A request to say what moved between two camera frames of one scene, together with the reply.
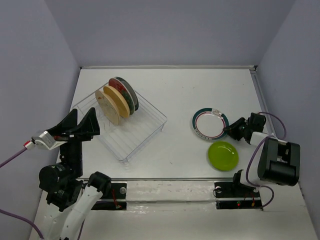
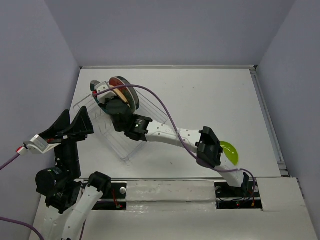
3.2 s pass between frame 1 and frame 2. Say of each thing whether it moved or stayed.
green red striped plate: moved
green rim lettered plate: stayed
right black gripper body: moved
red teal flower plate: stayed
